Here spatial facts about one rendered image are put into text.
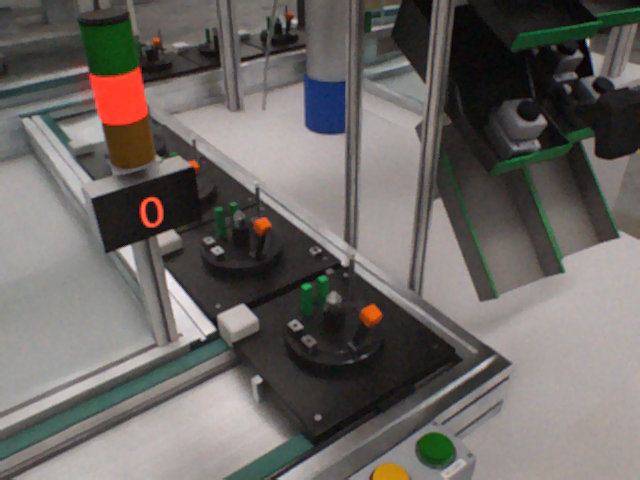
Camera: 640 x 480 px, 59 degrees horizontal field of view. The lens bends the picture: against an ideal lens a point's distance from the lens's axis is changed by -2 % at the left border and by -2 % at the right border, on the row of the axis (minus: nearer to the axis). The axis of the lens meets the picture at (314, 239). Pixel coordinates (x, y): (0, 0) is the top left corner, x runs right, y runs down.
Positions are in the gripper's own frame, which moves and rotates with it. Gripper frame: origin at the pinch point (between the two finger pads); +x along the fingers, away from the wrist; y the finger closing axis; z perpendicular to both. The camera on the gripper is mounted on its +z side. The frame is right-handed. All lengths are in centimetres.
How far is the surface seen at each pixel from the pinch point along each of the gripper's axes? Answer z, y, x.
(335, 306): -23.4, 27.6, 20.0
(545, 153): -7.6, -1.7, 12.7
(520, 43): 7.2, 5.6, 9.4
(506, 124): -3.0, 3.3, 14.4
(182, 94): -5, 17, 141
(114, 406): -31, 58, 27
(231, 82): -4, 4, 132
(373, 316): -21.8, 26.3, 12.1
